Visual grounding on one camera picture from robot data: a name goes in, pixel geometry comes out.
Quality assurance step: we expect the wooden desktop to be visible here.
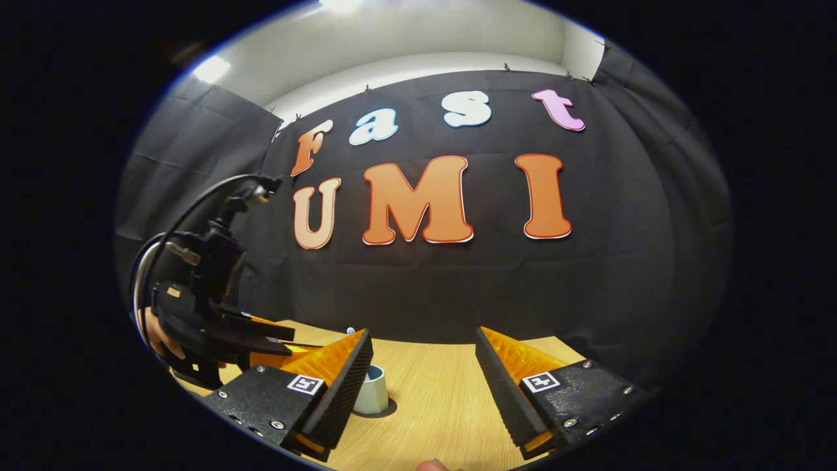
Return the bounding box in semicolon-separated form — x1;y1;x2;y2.
171;319;586;471

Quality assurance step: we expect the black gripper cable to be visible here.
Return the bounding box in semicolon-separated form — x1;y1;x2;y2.
131;173;282;341

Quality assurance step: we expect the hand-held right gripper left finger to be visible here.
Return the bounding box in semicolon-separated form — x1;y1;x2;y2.
203;328;375;462

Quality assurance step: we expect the black backdrop cloth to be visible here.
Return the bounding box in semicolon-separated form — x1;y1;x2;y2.
114;69;733;388

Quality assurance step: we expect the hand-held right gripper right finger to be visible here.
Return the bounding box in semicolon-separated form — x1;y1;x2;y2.
475;326;648;460

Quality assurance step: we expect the round brown coaster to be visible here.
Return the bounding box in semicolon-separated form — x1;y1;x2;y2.
353;396;398;420

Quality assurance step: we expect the blue cup with wooden handle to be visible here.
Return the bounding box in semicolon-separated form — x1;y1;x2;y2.
352;364;390;415

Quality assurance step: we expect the ceiling light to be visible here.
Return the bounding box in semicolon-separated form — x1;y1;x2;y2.
192;55;233;85

